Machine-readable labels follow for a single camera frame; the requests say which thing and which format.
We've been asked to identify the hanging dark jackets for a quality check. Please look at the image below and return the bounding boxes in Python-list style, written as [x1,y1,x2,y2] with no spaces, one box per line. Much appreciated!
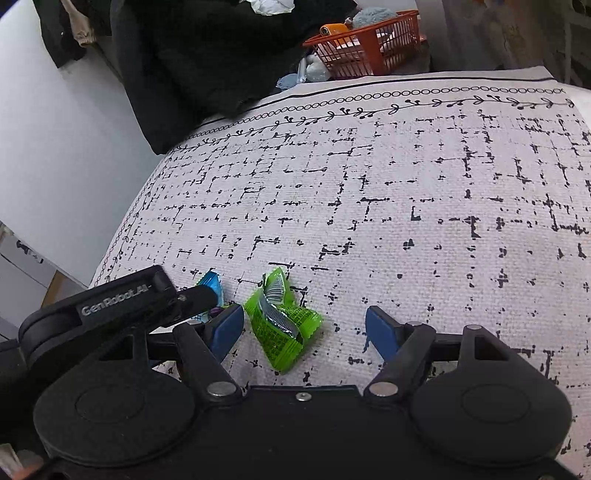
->
[33,0,111,68]

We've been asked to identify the white patterned bed cloth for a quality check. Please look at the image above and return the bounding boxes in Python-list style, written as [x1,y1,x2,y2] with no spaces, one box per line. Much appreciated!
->
[93,67,590,479]

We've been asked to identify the white kitchen cabinet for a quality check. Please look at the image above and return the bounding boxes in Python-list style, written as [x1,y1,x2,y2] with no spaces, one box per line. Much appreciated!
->
[0,224,57,336]

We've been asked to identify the black clothes on chair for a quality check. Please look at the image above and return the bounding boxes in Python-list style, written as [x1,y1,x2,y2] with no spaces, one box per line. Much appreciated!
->
[110,1,356,154]

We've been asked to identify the blue green candy packet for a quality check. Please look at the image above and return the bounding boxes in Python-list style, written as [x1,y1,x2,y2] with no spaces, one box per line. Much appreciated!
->
[183,270,224,325]

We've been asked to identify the red plastic basket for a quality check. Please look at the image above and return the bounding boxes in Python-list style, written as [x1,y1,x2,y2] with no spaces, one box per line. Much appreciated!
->
[304,10,421,80]

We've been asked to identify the light green snack packet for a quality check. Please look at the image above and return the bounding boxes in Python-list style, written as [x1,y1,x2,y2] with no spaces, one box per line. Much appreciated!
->
[243,267,322,373]

